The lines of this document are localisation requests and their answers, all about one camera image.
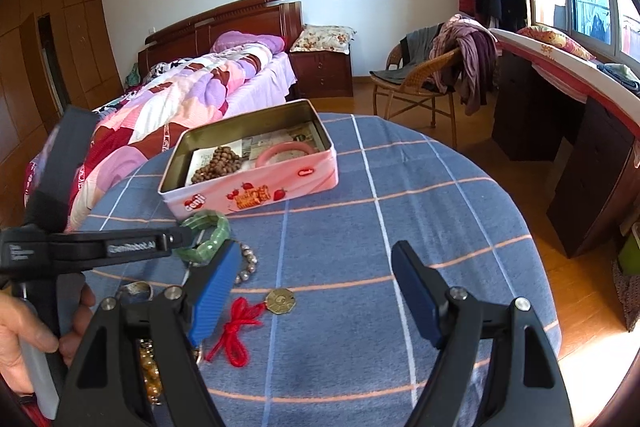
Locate green jade bracelet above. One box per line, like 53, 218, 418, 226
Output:
176, 209, 232, 264

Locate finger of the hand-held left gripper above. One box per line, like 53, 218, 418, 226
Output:
162, 224, 195, 259

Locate brown wooden bead bracelet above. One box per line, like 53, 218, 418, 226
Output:
191, 145, 244, 184

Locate red-brown wooden nightstand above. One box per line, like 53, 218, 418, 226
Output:
287, 49, 355, 100

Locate gold coin pendant red cord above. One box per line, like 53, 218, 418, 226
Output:
204, 289, 297, 363

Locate pink tin box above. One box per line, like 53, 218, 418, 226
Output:
157, 98, 340, 222

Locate person's left hand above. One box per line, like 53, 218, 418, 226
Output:
0, 282, 97, 410

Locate pink bangle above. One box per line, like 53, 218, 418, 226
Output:
255, 140, 320, 168

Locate pink and purple clothes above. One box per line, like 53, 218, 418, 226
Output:
429, 14, 499, 116

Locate pink padded mat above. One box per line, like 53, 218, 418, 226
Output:
487, 27, 640, 128

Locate woven basket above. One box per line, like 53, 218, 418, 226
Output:
612, 259, 640, 333

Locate pink patchwork quilt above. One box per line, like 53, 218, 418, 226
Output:
25, 44, 274, 233

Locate amber bead bracelet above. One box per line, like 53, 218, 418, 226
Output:
135, 339, 166, 408

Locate blue checked tablecloth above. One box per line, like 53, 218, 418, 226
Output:
80, 112, 561, 427

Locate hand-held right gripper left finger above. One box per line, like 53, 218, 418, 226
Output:
55, 239, 243, 427

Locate dark wooden desk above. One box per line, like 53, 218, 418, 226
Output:
492, 51, 640, 259

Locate wicker chair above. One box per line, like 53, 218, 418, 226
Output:
370, 41, 462, 142

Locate silver bangle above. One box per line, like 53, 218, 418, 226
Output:
117, 282, 154, 304

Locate green bin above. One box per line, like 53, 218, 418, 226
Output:
617, 222, 640, 276

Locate grey garment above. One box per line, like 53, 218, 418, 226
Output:
370, 27, 447, 86

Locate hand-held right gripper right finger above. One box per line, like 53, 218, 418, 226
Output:
391, 240, 576, 427

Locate floral cushion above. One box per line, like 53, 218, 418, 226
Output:
290, 24, 357, 56

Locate wooden bed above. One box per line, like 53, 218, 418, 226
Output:
25, 0, 304, 233

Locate silver bead bracelet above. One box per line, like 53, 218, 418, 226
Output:
235, 242, 261, 286

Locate folded clothes pile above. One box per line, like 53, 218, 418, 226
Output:
597, 63, 640, 96

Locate purple pillow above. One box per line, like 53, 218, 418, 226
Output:
210, 31, 286, 56

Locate brown wooden wardrobe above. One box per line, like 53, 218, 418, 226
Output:
0, 0, 124, 208

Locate newspaper lining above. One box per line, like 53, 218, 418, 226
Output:
185, 122, 321, 186

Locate floral yellow-red pillow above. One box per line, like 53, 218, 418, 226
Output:
517, 26, 597, 60

